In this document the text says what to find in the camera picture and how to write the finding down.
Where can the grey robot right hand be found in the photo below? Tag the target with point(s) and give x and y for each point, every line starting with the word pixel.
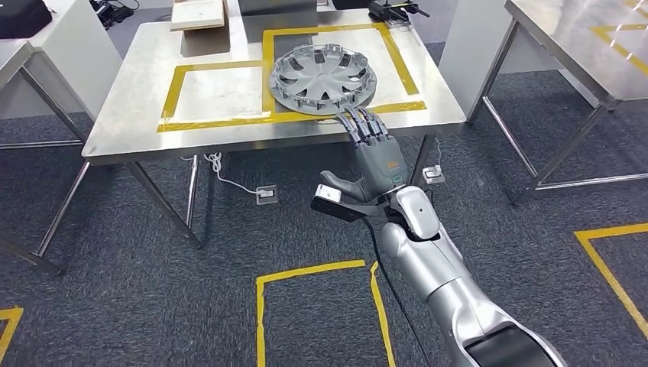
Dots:
pixel 379 164

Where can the silver wheel hubcap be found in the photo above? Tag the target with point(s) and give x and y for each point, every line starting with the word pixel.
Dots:
pixel 324 78

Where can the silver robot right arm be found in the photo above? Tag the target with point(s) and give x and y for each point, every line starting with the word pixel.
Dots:
pixel 440 278

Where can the steel workbench table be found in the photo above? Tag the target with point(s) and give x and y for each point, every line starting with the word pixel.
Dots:
pixel 131 101

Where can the white floor socket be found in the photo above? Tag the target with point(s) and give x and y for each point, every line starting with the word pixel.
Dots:
pixel 267 194
pixel 434 175

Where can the white cabinet panel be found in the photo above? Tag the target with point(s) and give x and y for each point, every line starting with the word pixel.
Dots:
pixel 465 55
pixel 76 61

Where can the yellow table tape outline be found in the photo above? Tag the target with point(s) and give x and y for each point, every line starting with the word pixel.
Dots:
pixel 617 48
pixel 222 121

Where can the grey metal panel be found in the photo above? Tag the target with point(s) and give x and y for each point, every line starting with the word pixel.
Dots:
pixel 278 6

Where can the yellow floor tape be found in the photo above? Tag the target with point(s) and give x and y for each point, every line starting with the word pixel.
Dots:
pixel 260 324
pixel 607 273
pixel 10 324

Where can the shallow wooden box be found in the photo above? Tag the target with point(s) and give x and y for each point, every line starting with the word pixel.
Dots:
pixel 197 14

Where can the black bag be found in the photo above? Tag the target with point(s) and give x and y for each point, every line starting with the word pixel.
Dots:
pixel 23 17

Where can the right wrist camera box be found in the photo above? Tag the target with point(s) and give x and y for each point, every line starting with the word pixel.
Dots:
pixel 331 200

